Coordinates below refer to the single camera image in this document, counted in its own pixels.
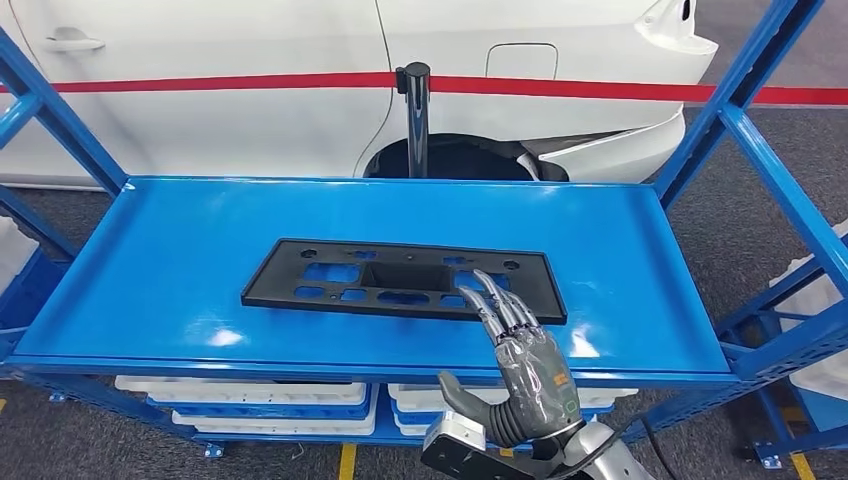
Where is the white car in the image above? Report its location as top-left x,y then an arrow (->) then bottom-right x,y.
0,0 -> 720,193

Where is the black plastic mounting plate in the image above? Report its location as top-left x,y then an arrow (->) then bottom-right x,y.
240,238 -> 569,326

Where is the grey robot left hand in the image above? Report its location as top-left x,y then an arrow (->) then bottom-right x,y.
437,268 -> 586,446

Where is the red barrier belt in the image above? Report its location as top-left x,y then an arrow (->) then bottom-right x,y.
0,71 -> 848,107

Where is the blue plastic crate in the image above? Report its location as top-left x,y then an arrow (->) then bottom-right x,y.
390,400 -> 598,429
146,390 -> 376,422

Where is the black stanchion post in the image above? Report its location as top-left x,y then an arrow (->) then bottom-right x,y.
395,61 -> 432,179

